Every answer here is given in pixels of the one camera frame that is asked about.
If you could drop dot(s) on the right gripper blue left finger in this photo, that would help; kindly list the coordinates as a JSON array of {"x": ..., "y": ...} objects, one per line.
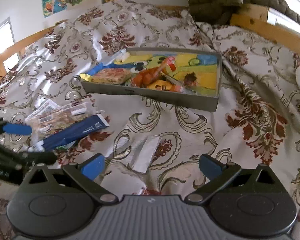
[{"x": 84, "y": 174}]

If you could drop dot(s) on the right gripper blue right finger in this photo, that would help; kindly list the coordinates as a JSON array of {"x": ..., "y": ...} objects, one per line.
[{"x": 219, "y": 174}]

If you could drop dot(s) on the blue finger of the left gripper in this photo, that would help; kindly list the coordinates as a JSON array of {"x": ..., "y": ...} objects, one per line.
[
  {"x": 34, "y": 158},
  {"x": 17, "y": 129}
]

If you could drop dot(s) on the mixed nuts clear pack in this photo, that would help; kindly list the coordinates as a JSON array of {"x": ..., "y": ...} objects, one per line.
[{"x": 51, "y": 118}]

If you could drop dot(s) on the dark blue snack bar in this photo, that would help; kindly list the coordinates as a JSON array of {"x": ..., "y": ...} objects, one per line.
[{"x": 73, "y": 133}]

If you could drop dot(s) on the dried fruit clear pack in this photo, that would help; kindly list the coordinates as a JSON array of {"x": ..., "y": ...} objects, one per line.
[{"x": 192, "y": 79}]

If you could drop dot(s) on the rice cracker snack pack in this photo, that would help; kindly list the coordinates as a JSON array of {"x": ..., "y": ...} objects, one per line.
[{"x": 114, "y": 76}]

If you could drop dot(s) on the gold foil snack pack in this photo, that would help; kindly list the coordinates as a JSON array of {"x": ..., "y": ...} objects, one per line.
[{"x": 160, "y": 85}]

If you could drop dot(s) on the white green red snack pouch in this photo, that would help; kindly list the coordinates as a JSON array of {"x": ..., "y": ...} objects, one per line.
[{"x": 64, "y": 146}]

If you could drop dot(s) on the small orange tangerine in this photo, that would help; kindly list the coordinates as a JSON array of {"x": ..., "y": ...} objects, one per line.
[{"x": 177, "y": 88}]

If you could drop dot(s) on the floral patterned bedspread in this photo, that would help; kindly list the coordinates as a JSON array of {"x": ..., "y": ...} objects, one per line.
[{"x": 153, "y": 148}]

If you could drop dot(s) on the grey box with painted bottom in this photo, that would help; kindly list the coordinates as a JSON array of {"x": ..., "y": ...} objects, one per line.
[{"x": 182, "y": 77}]

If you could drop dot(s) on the wooden bed frame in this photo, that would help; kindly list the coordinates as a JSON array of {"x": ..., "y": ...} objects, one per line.
[{"x": 250, "y": 16}]

